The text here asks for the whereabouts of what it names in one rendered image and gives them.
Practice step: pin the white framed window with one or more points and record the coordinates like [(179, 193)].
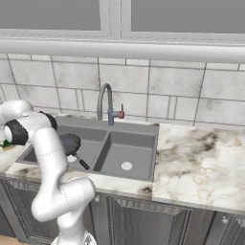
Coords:
[(188, 16), (48, 14)]

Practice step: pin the dark grey cupboard door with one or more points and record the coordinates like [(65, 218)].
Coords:
[(150, 223), (234, 231), (19, 210)]

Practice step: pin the black frying pan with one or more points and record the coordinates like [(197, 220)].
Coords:
[(71, 142)]

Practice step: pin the grey curved tap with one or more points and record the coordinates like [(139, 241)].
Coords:
[(101, 99)]

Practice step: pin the green and yellow sponge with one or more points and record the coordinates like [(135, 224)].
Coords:
[(6, 145)]

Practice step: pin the grey double sink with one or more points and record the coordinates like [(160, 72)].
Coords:
[(130, 150)]

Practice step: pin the white window sill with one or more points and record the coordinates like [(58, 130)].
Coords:
[(127, 51)]

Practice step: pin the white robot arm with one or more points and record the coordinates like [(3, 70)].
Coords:
[(48, 153)]

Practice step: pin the red tap lever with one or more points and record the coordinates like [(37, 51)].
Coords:
[(121, 114)]

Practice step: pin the white round door knob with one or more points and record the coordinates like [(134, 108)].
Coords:
[(96, 198), (225, 219)]

